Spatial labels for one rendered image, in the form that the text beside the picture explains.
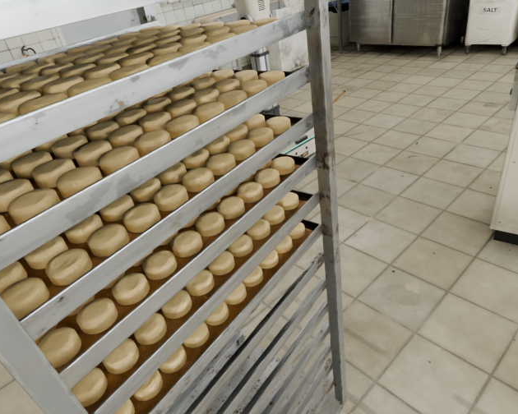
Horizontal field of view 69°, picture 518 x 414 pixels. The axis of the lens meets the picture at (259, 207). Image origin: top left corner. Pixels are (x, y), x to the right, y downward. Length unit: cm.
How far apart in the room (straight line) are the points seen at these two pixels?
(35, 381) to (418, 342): 154
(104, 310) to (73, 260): 9
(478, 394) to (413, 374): 22
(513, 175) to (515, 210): 19
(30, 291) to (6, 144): 18
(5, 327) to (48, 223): 10
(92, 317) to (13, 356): 15
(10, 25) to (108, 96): 10
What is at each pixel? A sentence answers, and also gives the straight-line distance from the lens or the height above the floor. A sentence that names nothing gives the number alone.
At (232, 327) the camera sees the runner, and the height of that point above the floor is 88.
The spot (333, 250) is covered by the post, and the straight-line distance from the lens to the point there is 93.
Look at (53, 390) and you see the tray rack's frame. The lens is 49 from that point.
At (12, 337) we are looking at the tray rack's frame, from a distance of 43.
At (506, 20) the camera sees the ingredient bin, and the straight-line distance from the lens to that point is 566.
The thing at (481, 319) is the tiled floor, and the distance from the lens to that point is 194.
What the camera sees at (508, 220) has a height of 16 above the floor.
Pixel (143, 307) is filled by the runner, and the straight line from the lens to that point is 54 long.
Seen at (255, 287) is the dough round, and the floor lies 86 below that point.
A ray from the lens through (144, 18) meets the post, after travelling 102.
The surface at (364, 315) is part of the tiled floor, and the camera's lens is 186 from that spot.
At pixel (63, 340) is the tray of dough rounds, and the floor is 106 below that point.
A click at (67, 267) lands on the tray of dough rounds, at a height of 115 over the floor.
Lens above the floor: 142
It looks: 33 degrees down
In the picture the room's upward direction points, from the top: 10 degrees counter-clockwise
